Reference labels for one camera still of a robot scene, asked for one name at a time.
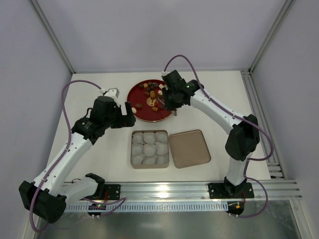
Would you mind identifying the metal tongs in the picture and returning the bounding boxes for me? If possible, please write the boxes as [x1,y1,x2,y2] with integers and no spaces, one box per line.
[156,97,177,117]

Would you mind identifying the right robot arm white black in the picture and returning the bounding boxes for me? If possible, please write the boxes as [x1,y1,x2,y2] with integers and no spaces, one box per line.
[161,70,260,197]

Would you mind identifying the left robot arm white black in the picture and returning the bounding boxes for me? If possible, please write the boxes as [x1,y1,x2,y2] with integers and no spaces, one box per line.
[18,96,136,224]

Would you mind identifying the round red tray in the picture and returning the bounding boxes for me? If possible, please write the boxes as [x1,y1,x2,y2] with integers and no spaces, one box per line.
[127,79,172,122]

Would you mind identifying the white paper cup top left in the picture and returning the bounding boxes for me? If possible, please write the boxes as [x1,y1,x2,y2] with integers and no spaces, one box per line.
[132,132,145,144]

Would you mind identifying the white paper cup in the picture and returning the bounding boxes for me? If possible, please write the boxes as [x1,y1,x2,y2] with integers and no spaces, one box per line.
[156,142,168,155]
[132,132,145,144]
[131,143,144,155]
[157,154,169,165]
[142,155,158,165]
[155,131,168,143]
[144,144,157,156]
[131,153,146,165]
[143,132,156,144]

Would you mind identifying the white paper cup top middle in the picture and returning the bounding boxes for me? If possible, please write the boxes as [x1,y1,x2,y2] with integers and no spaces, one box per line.
[143,132,156,144]

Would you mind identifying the white paper cup middle left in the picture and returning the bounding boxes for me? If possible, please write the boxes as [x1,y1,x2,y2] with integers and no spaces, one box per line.
[131,143,144,155]

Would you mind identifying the white paper cup top right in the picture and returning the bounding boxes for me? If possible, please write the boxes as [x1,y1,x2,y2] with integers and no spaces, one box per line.
[155,131,168,143]

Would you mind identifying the gold square tin box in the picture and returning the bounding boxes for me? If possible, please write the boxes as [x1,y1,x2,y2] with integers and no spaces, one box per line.
[130,130,169,169]

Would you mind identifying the white paper cup centre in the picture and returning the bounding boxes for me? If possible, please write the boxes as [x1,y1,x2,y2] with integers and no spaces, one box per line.
[144,144,157,156]

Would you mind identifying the white paper cup bottom left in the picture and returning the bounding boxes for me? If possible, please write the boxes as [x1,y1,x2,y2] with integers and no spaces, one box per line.
[131,153,146,165]

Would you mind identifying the white paper cup middle right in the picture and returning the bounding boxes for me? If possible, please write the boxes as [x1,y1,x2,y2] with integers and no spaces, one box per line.
[156,142,168,155]

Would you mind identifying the white paper cup bottom middle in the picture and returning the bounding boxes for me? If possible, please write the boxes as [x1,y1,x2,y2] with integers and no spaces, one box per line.
[142,155,158,165]

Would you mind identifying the white paper cup bottom right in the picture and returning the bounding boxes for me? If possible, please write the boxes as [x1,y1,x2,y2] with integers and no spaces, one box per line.
[157,154,169,165]

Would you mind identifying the gold tin lid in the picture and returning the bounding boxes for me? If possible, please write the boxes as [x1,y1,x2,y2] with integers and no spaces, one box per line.
[168,129,211,169]

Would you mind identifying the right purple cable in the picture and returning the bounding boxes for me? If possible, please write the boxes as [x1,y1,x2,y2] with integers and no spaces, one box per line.
[163,54,275,219]

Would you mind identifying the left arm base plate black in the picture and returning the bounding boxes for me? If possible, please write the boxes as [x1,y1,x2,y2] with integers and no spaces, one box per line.
[102,184,121,201]

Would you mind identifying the aluminium rail right side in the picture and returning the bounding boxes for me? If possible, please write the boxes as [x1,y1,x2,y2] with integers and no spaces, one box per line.
[240,69,286,180]

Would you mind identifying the aluminium rail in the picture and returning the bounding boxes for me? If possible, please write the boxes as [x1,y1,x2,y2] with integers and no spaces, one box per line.
[240,69,286,180]
[62,179,303,202]

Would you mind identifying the left round mount black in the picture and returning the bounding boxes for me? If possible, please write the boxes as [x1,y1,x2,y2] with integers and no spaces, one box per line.
[88,204,106,219]

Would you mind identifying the round mount black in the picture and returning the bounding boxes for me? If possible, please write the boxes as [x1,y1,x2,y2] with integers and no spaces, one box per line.
[226,202,245,217]
[88,204,106,219]

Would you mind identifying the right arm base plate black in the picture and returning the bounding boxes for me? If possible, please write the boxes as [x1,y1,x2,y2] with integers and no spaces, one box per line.
[208,180,255,199]

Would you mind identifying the perforated cable duct strip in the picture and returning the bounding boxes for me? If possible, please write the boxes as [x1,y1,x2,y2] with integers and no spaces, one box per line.
[65,201,228,213]

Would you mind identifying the aluminium frame post left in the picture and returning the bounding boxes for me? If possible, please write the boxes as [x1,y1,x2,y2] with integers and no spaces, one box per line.
[28,0,76,74]

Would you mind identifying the aluminium frame post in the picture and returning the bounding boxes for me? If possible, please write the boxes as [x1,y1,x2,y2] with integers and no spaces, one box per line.
[248,0,296,74]
[28,0,76,74]

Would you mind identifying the right round mount black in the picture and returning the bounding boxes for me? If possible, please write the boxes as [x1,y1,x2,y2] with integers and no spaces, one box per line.
[226,202,245,217]

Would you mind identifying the aluminium frame post right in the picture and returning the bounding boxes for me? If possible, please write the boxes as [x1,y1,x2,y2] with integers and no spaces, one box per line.
[248,0,296,74]

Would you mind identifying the aluminium rail front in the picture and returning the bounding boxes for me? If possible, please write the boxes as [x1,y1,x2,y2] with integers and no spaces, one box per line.
[62,179,303,202]

